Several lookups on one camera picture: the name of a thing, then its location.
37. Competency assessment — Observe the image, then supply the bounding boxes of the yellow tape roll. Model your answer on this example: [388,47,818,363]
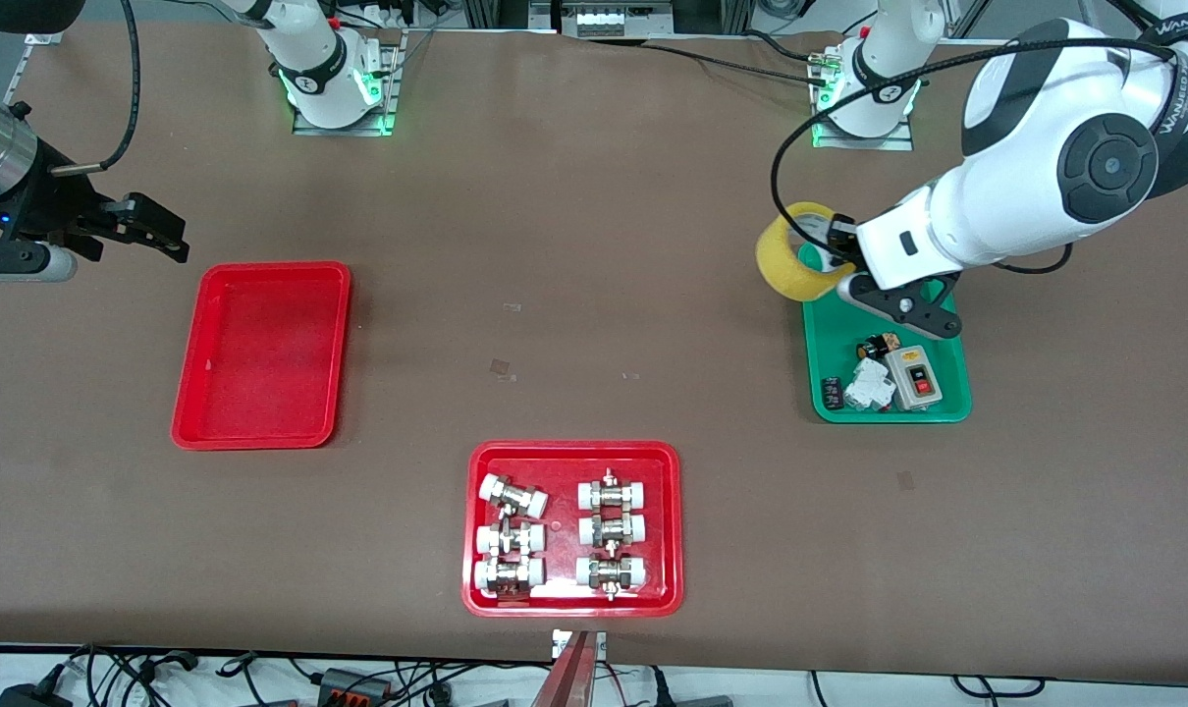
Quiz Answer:
[756,202,858,301]

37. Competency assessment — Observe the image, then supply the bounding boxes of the black cable on table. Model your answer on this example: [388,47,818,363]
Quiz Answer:
[643,39,840,87]

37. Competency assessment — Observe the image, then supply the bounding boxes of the red tray holding valves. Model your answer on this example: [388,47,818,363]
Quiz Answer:
[461,440,685,619]

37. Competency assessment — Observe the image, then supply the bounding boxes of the grey push button switch box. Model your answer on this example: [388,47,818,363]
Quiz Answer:
[884,345,945,411]

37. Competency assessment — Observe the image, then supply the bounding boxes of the white circuit breaker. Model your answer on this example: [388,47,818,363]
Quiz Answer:
[842,357,897,413]

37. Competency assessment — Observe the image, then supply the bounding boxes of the empty red plastic tray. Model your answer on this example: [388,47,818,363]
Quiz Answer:
[170,261,352,452]

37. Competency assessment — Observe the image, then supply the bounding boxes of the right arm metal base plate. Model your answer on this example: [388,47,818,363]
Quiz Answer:
[293,29,404,136]

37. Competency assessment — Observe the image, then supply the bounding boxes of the black power adapter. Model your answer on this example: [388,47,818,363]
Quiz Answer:
[0,682,73,707]

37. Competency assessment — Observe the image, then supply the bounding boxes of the black orange connector block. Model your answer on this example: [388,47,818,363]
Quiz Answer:
[317,668,391,703]

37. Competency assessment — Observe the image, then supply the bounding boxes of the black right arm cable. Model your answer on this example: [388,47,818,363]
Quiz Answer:
[49,0,141,176]

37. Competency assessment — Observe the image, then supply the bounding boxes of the green plastic tray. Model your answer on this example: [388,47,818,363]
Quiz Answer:
[798,241,973,425]

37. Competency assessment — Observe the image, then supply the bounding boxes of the metal valve with white ends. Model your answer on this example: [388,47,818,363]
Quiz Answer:
[574,552,650,600]
[478,473,549,519]
[473,556,546,598]
[577,513,648,549]
[576,469,651,512]
[474,520,548,559]

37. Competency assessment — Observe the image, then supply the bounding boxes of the white terminal block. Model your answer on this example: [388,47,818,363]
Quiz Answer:
[560,0,674,38]

